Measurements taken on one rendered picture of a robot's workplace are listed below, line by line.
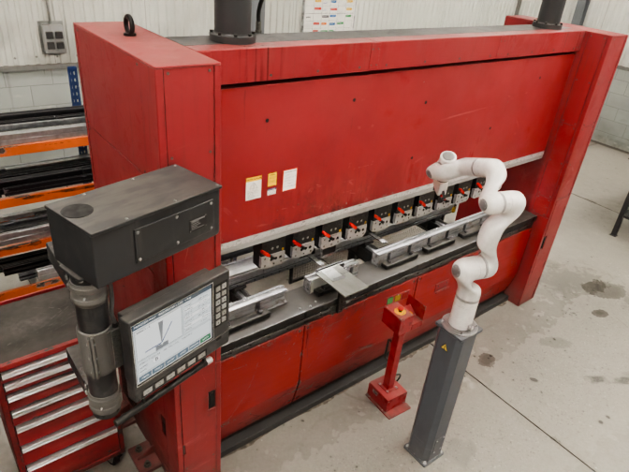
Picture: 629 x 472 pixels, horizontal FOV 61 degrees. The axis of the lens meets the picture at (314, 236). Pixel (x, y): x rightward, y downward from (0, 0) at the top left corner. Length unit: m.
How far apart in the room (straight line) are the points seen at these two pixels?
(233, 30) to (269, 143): 0.51
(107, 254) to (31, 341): 1.21
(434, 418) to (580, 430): 1.25
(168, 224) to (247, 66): 0.84
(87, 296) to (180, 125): 0.67
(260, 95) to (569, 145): 2.76
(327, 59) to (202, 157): 0.81
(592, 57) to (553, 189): 1.01
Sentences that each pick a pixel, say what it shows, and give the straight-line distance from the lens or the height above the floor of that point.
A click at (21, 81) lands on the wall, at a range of 6.43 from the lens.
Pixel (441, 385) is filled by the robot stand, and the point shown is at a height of 0.64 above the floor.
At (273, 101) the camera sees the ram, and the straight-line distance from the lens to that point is 2.43.
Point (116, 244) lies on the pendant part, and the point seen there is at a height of 1.88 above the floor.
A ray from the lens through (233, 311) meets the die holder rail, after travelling 2.86.
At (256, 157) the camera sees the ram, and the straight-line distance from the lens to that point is 2.47.
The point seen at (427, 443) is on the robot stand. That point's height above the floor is 0.18.
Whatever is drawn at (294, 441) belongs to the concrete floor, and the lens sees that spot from 3.51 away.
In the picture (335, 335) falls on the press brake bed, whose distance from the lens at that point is 3.35.
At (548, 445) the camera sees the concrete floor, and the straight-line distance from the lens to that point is 3.97.
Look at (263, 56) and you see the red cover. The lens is 2.33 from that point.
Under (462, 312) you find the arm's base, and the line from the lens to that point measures 2.82.
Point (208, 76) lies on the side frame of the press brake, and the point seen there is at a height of 2.25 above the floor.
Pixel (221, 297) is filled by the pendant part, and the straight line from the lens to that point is 2.06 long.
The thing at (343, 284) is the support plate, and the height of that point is 1.00.
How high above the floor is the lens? 2.73
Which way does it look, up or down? 30 degrees down
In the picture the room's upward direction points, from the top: 6 degrees clockwise
